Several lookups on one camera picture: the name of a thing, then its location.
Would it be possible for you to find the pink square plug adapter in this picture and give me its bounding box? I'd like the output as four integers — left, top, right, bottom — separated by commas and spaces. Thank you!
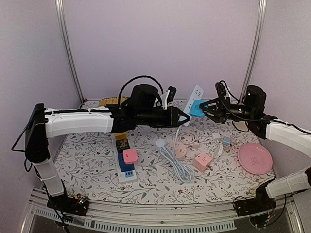
122, 149, 138, 164

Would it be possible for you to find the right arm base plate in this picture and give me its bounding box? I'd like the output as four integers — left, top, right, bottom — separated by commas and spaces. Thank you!
232, 195, 276, 216

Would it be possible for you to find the pink plate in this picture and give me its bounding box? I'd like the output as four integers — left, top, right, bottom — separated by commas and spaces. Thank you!
238, 143, 273, 175

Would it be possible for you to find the yellow woven mat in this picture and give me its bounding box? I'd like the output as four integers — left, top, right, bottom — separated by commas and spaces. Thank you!
99, 97, 129, 107

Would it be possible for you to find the left aluminium frame post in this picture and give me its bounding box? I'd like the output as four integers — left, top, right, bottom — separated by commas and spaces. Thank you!
55, 0, 85, 103

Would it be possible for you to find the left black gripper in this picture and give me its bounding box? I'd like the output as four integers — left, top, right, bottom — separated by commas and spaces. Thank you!
137, 105, 190, 128

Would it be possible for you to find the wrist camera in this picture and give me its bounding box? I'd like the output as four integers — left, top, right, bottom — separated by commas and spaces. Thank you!
130, 84, 160, 108
243, 85, 267, 111

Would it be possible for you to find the yellow cube adapter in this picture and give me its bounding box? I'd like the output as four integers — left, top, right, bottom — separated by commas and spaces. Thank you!
114, 132, 128, 141

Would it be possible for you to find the dark blue cube adapter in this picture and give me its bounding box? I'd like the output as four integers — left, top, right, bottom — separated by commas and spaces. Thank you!
118, 153, 135, 172

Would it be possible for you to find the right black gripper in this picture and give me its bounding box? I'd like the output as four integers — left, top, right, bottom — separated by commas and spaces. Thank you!
199, 97, 255, 124

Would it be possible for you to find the small light blue plug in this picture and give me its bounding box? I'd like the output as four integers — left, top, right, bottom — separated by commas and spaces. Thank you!
223, 136, 231, 146

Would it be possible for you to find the white plug adapter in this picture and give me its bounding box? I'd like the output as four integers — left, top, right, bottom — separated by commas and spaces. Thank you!
213, 144, 224, 158

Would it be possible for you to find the pink cube socket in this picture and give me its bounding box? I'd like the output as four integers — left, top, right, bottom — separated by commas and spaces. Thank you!
192, 152, 212, 172

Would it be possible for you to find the green patterned cube adapter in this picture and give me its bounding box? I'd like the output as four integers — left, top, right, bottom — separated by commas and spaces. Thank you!
116, 138, 130, 150

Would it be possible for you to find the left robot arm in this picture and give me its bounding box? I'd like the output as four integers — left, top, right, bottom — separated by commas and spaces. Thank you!
21, 103, 190, 211

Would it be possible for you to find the white long power strip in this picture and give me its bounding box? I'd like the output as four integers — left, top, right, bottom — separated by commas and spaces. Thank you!
112, 133, 138, 184

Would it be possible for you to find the white coiled cable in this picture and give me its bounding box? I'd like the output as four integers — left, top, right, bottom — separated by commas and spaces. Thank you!
178, 132, 202, 149

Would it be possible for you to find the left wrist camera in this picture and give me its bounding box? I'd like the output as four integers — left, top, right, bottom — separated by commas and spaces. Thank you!
130, 84, 160, 108

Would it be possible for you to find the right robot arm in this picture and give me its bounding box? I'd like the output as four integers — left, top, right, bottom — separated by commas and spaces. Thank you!
198, 97, 311, 212

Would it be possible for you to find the cyan square plug adapter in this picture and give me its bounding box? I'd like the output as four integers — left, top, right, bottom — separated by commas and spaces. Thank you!
190, 100, 206, 118

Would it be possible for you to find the right aluminium frame post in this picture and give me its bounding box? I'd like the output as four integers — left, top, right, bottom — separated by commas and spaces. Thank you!
239, 0, 267, 102

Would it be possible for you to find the aluminium frame post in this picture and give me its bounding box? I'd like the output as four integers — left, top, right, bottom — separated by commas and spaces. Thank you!
55, 0, 85, 103
239, 0, 267, 102

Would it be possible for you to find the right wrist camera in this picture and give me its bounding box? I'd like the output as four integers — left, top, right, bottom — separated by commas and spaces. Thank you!
243, 85, 267, 111

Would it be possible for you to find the front aluminium rail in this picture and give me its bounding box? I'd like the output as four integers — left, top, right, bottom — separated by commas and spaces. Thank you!
21, 188, 306, 233

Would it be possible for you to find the light blue power strip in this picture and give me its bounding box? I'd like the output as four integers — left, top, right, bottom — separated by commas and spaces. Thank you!
155, 84, 205, 184

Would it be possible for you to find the pink round socket base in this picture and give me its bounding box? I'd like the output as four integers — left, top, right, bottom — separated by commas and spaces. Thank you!
167, 142, 187, 161

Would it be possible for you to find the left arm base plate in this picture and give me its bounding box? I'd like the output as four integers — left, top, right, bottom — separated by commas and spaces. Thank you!
47, 193, 89, 216

